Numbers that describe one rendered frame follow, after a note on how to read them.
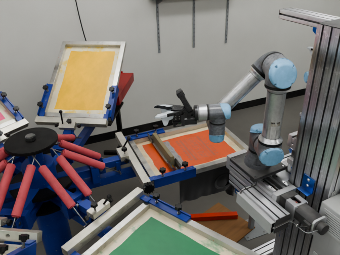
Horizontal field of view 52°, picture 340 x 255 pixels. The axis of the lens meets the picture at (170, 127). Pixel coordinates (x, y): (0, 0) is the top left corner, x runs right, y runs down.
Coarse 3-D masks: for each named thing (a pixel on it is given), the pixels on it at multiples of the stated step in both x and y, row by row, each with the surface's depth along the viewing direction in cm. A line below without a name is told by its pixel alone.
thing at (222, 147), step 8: (216, 144) 266; (224, 144) 266; (224, 152) 256; (232, 152) 256; (152, 160) 250; (160, 160) 249; (184, 160) 248; (200, 160) 248; (208, 160) 248; (168, 168) 241
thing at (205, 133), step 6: (198, 132) 283; (204, 132) 282; (174, 138) 276; (180, 138) 275; (186, 138) 275; (150, 144) 269; (174, 144) 268; (150, 150) 261; (156, 150) 261; (180, 150) 260; (150, 156) 254; (156, 156) 254
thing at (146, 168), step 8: (176, 128) 283; (184, 128) 282; (192, 128) 286; (160, 136) 277; (232, 136) 269; (240, 144) 259; (136, 152) 253; (144, 160) 244; (216, 160) 241; (224, 160) 241; (144, 168) 238; (200, 168) 234; (208, 168) 237
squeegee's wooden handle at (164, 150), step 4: (156, 136) 259; (156, 140) 256; (160, 140) 254; (156, 144) 259; (160, 144) 249; (164, 144) 249; (160, 148) 251; (164, 148) 244; (164, 152) 244; (168, 152) 239; (164, 156) 246; (168, 156) 237; (172, 156) 235; (168, 160) 239; (172, 160) 236; (172, 164) 238
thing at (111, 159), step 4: (112, 156) 240; (116, 156) 240; (104, 160) 236; (108, 160) 236; (112, 160) 236; (116, 160) 236; (120, 160) 238; (108, 164) 235; (112, 164) 237; (120, 164) 239
